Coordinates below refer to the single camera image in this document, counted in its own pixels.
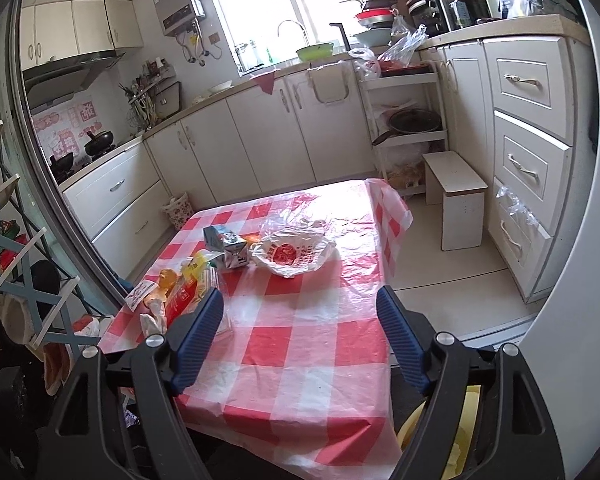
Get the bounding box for yellow plastic basin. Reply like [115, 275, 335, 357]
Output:
[395, 383, 482, 480]

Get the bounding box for yellow snack box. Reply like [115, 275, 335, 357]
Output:
[164, 249, 221, 327]

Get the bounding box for red white checkered tablecloth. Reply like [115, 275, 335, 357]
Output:
[97, 178, 414, 480]

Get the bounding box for dark milk carton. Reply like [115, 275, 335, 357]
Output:
[204, 226, 249, 270]

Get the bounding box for floral waste basket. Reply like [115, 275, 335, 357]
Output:
[160, 193, 195, 231]

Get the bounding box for small white stool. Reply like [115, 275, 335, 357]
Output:
[424, 151, 488, 252]

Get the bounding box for black wok on stove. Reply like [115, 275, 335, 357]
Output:
[84, 130, 114, 158]

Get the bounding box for black frying pan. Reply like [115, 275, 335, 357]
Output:
[372, 108, 442, 146]

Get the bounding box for white shelf rack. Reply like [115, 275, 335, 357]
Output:
[358, 62, 449, 198]

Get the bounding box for white lower cabinets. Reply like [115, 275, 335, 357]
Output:
[61, 61, 374, 281]

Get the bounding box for white drawer cabinet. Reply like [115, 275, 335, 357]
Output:
[419, 14, 597, 302]

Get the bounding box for green basin by window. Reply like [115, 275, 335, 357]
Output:
[296, 42, 334, 63]

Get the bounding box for wall water heater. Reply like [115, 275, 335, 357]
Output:
[152, 0, 206, 37]

